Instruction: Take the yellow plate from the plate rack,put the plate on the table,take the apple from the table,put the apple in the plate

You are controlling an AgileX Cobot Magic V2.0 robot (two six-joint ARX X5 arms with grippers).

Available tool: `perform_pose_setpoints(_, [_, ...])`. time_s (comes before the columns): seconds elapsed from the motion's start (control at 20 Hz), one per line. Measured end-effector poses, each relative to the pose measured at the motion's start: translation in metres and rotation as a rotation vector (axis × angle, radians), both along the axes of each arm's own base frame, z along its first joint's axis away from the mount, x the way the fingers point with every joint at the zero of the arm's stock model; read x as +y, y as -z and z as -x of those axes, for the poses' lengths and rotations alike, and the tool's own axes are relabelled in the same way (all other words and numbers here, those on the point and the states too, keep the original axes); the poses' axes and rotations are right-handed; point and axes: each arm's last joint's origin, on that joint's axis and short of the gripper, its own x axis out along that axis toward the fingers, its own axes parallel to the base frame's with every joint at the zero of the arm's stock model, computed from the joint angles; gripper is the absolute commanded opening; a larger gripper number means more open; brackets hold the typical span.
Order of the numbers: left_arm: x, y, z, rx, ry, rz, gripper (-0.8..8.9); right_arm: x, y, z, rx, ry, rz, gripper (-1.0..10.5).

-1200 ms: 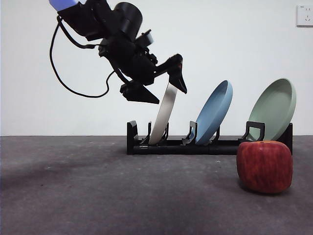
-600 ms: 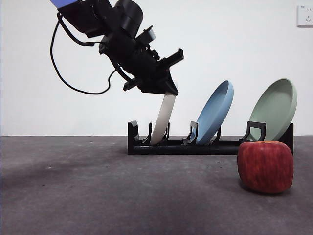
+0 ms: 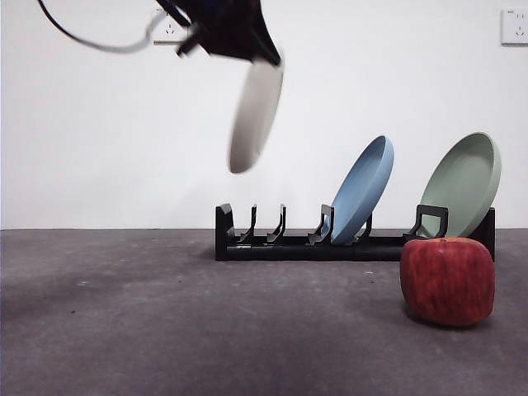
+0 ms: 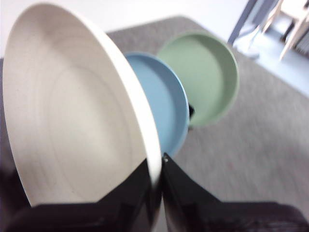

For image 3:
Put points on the black plate rack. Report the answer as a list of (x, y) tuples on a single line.
[(288, 251)]

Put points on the white wall socket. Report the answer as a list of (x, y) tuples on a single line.
[(167, 35), (515, 26)]

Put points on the red apple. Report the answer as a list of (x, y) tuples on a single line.
[(447, 282)]

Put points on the green plate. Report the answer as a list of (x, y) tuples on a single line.
[(462, 185)]

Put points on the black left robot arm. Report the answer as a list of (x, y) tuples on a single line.
[(222, 24)]

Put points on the cream yellow plate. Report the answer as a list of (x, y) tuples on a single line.
[(253, 119)]

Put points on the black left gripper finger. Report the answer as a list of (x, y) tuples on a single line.
[(268, 47)]

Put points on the blue plate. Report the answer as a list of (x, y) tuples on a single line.
[(363, 189)]

